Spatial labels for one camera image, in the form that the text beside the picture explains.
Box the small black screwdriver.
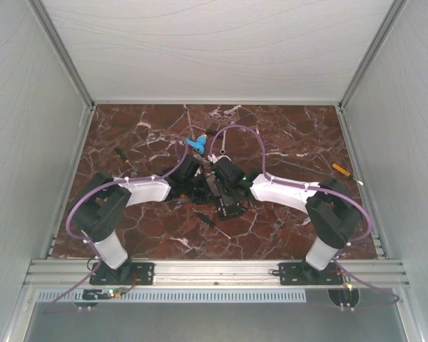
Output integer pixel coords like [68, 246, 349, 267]
[195, 212, 231, 239]

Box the black fuse box base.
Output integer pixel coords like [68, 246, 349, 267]
[217, 198, 245, 221]

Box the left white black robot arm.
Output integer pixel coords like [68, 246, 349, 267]
[66, 155, 210, 284]

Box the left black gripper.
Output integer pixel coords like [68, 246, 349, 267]
[183, 171, 218, 205]

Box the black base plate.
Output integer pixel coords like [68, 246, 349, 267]
[89, 260, 155, 286]
[271, 261, 344, 286]

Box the clear plastic fuse box cover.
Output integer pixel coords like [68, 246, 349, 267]
[206, 175, 220, 197]

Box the blue plastic fitting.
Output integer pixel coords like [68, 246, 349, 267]
[185, 134, 208, 155]

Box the grey slotted cable duct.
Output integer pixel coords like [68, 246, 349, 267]
[37, 289, 307, 304]

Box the silver combination wrench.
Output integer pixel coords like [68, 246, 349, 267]
[219, 130, 228, 155]

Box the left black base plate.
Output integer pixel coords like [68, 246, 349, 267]
[89, 260, 155, 286]

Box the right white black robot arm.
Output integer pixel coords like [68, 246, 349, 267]
[209, 155, 362, 284]

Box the black yellow screwdriver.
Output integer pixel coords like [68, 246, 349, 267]
[113, 147, 138, 174]

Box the aluminium mounting rail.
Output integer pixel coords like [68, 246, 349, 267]
[24, 259, 409, 288]

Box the black handled screwdriver top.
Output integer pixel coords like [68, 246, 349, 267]
[193, 125, 218, 136]

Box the orange handled screwdriver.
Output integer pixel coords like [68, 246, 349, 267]
[332, 163, 364, 186]

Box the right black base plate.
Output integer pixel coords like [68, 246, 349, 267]
[271, 261, 344, 286]

